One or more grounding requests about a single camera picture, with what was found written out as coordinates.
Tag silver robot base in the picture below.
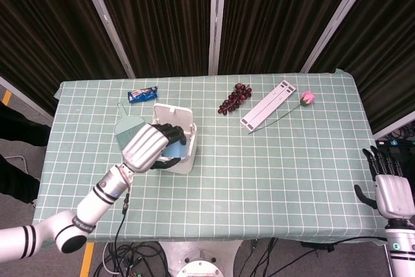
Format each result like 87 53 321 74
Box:
158 241 244 277

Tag white partition frame post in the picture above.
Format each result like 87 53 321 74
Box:
300 0 381 73
207 0 228 76
75 0 136 79

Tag white plastic box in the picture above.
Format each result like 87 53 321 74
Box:
152 102 198 175

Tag dark brown curtain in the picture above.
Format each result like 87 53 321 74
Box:
0 0 415 135

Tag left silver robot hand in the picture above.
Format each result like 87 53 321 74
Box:
120 122 187 174

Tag dark red grape bunch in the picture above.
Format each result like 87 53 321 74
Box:
217 82 252 117

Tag green checkered tablecloth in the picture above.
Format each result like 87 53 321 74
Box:
32 68 390 248

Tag pink artificial rose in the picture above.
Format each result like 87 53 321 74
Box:
248 91 316 135

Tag black cable under table edge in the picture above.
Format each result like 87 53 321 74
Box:
300 236 388 254

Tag white folding laptop stand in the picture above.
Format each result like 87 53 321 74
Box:
240 78 298 130

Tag green mini brush with dustpan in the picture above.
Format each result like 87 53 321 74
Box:
113 102 146 149

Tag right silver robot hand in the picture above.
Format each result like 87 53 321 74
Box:
353 145 415 220

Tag blue snack wrapper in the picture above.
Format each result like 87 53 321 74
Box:
127 86 159 104

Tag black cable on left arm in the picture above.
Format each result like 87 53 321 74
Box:
112 179 132 277

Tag tangled black floor cables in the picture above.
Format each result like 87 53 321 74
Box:
88 241 169 277

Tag blue foam cube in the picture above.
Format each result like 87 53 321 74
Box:
161 142 191 160

